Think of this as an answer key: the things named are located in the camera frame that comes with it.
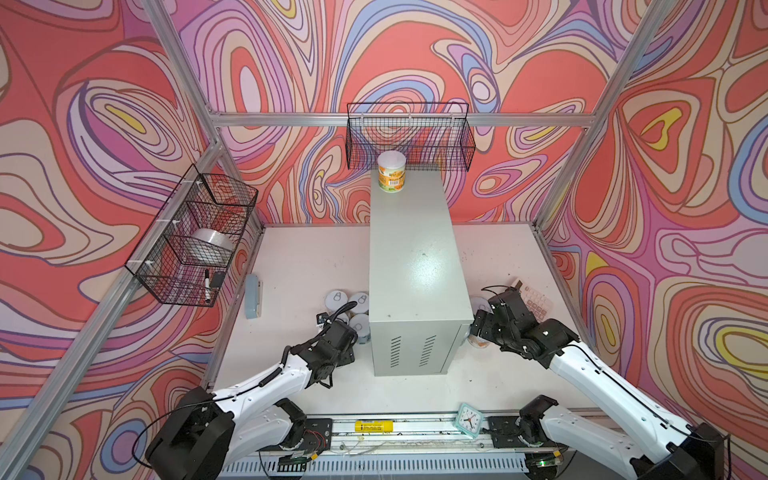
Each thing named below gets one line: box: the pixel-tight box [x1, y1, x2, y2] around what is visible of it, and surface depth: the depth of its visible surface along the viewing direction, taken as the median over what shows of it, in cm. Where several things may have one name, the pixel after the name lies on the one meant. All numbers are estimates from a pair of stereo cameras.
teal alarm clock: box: [455, 403, 484, 437], surface depth 75 cm
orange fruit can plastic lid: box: [377, 150, 407, 193], surface depth 78 cm
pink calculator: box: [512, 278, 553, 323], surface depth 98 cm
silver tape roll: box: [191, 228, 234, 257], surface depth 73 cm
